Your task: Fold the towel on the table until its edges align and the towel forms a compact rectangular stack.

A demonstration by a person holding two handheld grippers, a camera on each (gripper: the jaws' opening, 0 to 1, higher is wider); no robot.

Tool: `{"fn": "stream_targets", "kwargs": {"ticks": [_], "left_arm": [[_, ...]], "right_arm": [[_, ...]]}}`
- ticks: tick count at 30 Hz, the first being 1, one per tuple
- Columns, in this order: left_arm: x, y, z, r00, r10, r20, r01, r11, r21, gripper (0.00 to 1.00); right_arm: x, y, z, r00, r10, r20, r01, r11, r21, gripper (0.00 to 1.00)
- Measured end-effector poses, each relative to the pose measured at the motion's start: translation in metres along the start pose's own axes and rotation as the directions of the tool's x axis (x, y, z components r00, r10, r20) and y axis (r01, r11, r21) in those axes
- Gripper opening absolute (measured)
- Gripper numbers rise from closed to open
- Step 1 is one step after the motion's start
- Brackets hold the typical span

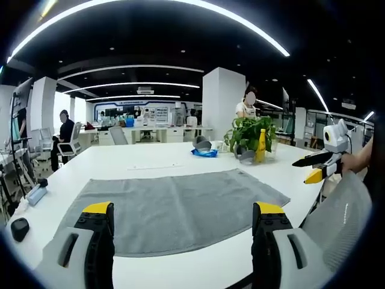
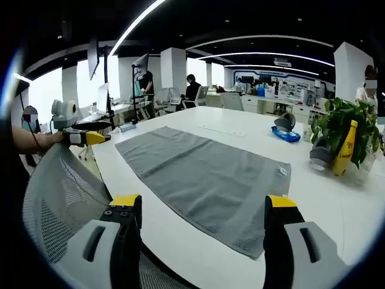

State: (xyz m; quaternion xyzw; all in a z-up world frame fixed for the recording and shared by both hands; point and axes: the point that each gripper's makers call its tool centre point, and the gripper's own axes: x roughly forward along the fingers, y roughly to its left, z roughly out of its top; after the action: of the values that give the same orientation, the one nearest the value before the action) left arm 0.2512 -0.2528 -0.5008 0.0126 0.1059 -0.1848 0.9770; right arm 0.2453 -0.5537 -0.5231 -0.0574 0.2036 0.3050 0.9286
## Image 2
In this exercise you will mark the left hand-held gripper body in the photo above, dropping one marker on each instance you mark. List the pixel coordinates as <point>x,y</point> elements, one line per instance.
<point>64,114</point>

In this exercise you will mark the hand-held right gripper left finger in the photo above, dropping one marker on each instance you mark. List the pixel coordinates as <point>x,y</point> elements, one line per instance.
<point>99,241</point>

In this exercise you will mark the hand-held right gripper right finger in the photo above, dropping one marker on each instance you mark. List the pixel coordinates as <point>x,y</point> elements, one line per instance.
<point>303,247</point>

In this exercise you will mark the grey towel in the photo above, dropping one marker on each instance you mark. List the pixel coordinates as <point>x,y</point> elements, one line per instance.
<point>198,177</point>

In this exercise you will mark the silver desktop monitor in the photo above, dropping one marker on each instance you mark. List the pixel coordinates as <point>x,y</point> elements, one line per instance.
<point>103,97</point>

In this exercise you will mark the white power strip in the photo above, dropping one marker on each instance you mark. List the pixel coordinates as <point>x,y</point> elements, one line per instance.
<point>127,127</point>

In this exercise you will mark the black monitor pole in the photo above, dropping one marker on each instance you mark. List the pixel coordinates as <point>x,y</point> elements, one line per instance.
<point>107,84</point>

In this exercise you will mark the white table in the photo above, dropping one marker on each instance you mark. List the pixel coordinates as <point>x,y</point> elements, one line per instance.
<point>316,204</point>

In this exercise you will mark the grey mesh office chair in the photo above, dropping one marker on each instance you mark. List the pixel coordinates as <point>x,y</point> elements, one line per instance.
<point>60,186</point>

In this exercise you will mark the black monitor on pole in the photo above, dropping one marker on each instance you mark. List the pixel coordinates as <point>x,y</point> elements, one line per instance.
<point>93,58</point>

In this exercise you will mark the black monitor on stand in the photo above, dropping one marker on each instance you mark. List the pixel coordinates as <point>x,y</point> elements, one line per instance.
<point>141,61</point>

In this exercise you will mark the yellow bottle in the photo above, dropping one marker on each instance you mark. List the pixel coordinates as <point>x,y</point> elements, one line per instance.
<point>346,150</point>

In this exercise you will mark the white office chair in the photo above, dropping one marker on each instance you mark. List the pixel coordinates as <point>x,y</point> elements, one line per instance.
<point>233,101</point>
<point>200,94</point>

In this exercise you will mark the blue packet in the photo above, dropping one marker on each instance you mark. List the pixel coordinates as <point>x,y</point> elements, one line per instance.
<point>285,135</point>

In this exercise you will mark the green potted plant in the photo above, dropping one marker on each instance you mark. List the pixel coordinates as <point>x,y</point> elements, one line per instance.
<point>340,126</point>

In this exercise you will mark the ceiling air conditioner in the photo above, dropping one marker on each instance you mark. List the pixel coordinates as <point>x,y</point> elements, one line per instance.
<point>282,62</point>

